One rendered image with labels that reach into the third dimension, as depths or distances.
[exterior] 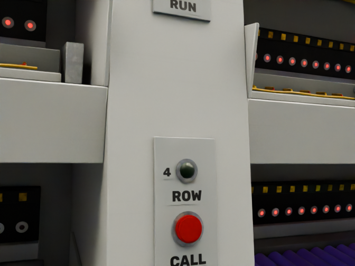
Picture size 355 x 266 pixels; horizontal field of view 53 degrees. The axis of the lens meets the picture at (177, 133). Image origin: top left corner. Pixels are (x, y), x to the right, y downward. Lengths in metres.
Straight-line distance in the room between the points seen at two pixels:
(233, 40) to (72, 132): 0.12
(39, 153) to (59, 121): 0.02
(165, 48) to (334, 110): 0.14
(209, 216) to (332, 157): 0.12
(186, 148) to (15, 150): 0.10
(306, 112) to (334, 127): 0.03
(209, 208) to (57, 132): 0.10
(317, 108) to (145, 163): 0.14
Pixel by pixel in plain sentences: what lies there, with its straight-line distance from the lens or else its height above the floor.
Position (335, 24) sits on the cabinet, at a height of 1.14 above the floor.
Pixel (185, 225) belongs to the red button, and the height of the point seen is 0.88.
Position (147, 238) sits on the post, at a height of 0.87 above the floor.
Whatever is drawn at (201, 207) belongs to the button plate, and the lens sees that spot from 0.22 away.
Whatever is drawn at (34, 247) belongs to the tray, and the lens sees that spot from 0.38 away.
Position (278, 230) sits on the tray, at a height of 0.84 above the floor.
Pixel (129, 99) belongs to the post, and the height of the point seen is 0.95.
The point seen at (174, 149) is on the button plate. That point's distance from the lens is 0.21.
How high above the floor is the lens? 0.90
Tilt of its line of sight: 8 degrees up
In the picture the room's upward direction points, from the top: 1 degrees counter-clockwise
